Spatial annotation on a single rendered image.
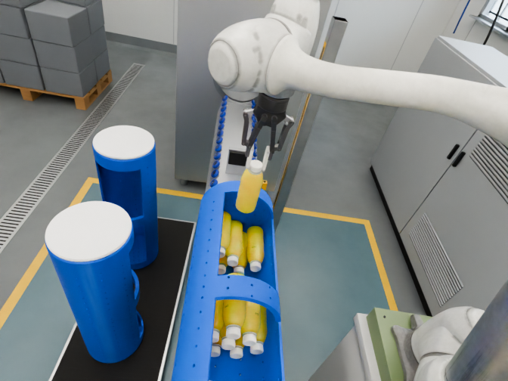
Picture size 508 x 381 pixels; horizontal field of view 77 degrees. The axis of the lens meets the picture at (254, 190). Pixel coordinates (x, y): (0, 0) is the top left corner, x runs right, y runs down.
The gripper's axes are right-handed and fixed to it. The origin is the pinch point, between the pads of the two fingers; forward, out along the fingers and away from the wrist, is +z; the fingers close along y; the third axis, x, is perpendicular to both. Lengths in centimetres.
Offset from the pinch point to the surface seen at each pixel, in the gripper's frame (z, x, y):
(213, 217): 26.5, 0.7, 9.4
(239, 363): 49, 37, -4
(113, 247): 44, 5, 42
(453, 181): 64, -94, -154
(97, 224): 44, -4, 50
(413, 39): 62, -433, -257
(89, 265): 47, 11, 48
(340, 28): -19, -71, -32
